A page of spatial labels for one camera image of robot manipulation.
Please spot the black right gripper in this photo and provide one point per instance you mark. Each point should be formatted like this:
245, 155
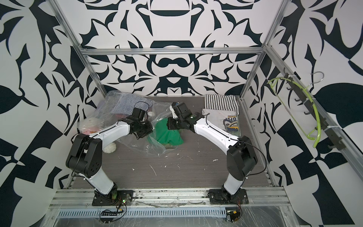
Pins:
170, 123

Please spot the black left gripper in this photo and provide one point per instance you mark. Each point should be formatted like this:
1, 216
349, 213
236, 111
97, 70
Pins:
150, 129

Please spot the green garment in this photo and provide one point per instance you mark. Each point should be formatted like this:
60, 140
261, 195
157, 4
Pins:
164, 136

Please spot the blue white striped garment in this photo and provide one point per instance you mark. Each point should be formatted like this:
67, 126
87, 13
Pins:
127, 102

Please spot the clear plastic vacuum bag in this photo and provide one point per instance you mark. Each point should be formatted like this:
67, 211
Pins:
147, 144

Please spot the white printed t-shirt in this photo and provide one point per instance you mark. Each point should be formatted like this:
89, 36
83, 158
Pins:
225, 120

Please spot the black white striped tank top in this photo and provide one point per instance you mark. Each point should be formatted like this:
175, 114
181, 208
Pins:
220, 102

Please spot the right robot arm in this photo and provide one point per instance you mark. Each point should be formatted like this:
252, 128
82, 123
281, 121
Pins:
241, 157

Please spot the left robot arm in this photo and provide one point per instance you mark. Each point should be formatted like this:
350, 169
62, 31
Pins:
85, 156

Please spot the lilac small case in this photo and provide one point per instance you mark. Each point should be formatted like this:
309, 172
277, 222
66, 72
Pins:
99, 110

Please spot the white teddy bear pink shirt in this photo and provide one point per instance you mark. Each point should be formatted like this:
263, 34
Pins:
92, 125

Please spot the green clothes hanger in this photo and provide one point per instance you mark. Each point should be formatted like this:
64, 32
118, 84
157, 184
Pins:
296, 111

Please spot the black electronics board left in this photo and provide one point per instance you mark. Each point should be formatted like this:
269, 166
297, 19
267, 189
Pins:
108, 216

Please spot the black electronics board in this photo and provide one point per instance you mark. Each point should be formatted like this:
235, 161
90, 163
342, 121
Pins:
233, 216
108, 216

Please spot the black electronics board right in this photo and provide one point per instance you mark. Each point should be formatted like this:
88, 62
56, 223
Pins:
233, 216

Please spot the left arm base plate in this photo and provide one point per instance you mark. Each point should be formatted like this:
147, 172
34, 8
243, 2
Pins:
113, 198

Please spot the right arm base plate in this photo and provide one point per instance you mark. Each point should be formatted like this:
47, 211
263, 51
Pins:
222, 196

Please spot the white slotted cable duct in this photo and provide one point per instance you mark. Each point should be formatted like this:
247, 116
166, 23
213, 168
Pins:
216, 212

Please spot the black wall hook rack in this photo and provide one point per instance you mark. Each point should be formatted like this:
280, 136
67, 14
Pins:
305, 98

